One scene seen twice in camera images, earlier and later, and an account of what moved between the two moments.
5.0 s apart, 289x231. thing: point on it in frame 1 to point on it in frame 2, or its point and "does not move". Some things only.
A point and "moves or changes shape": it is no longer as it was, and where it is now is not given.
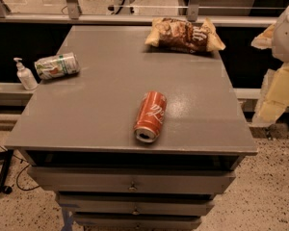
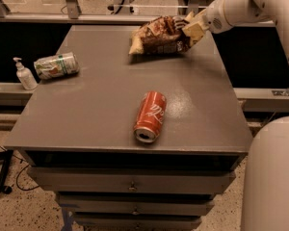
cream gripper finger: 264,40 to 194,33
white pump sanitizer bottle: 26,75 does not move
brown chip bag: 178,35 moves or changes shape
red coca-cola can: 150,113 does not move
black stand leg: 7,157 does not move
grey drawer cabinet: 141,138 does not move
